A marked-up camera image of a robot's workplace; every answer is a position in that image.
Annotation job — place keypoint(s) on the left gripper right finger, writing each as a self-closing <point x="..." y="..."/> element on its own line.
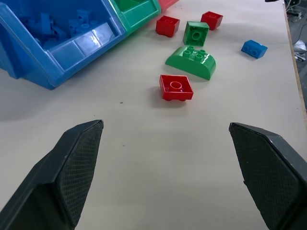
<point x="271" y="172"/>

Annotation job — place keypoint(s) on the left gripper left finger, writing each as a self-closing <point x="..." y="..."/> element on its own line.
<point x="60" y="172"/>

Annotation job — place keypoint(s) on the red square toy brick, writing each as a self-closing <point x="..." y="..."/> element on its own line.
<point x="176" y="95"/>
<point x="165" y="30"/>
<point x="214" y="24"/>

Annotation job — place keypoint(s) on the blue small toy brick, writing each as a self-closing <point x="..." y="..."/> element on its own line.
<point x="249" y="48"/>

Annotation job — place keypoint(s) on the green curved toy brick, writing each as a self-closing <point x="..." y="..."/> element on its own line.
<point x="192" y="69"/>

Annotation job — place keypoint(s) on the green square toy brick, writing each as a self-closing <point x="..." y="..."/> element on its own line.
<point x="189" y="36"/>

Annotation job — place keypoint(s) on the blue plastic storage bin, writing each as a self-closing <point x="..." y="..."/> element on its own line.
<point x="60" y="56"/>

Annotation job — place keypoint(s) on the crumpled clear plastic wrap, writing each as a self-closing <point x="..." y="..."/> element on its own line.
<point x="301" y="45"/>

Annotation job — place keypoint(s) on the green plastic storage bin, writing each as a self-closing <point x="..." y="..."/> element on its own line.
<point x="136" y="20"/>

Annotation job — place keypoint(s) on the red plastic storage bin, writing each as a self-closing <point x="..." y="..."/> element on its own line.
<point x="166" y="3"/>

